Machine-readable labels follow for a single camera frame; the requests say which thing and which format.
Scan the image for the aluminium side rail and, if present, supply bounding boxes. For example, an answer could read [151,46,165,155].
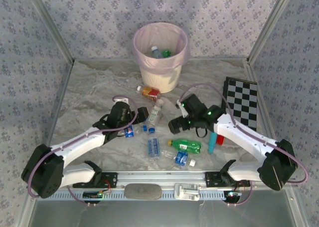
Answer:
[245,59,285,169]
[39,61,75,170]

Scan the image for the pink plastic bin liner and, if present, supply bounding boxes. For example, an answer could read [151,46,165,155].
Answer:
[132,22,190,75]

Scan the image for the slotted grey cable duct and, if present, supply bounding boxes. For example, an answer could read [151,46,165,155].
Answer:
[37,190,292,201]

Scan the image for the clear bottle pale cap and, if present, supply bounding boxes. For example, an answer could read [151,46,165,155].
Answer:
[149,46,162,59]

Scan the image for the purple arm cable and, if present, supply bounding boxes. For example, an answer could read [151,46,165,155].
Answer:
[27,94,138,207]
[179,83,309,208]

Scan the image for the grey oval pad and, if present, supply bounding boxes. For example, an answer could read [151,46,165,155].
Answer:
[124,184,162,200]

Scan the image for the white plastic bracket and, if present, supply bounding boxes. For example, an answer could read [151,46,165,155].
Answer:
[173,183,200,201]

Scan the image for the aluminium frame post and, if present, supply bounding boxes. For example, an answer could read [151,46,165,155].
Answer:
[247,0,297,64]
[24,0,75,64]

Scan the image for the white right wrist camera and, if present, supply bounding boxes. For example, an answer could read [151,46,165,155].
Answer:
[176,101,189,118]

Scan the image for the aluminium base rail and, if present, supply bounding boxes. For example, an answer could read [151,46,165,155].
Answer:
[27,169,299,188]

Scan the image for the black right gripper cable loop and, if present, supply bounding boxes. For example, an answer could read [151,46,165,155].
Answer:
[195,126,208,138]

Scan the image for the black grey chessboard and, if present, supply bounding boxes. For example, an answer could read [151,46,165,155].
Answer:
[221,76,259,132]

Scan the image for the circuit board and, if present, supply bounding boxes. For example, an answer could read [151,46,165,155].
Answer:
[83,191,112,200]
[223,190,242,203]

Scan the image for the red orange label bottle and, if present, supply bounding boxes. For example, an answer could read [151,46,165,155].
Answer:
[136,85,161,100]

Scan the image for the left circuit board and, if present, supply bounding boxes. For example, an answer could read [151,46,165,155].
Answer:
[83,191,112,200]

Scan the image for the right circuit board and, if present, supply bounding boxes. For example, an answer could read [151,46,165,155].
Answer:
[223,190,242,203]

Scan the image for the cream waste bin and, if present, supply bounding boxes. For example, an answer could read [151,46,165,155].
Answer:
[139,62,182,93]

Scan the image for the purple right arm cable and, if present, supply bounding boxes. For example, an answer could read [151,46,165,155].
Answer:
[179,83,309,208]

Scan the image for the teal cylinder tool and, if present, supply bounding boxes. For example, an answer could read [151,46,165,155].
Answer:
[208,132,217,154]

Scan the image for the small pepsi bottle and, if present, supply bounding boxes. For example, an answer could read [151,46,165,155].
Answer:
[123,124,148,139]

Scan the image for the clear bottle blue print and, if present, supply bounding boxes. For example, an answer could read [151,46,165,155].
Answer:
[147,127,162,163]

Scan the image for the blue label bottle white cap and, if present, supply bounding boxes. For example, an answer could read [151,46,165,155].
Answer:
[174,151,196,167]

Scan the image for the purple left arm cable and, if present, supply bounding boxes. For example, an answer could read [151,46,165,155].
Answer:
[27,94,138,207]

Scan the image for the green white label bottle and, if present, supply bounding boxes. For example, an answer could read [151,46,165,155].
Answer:
[146,99,165,127]

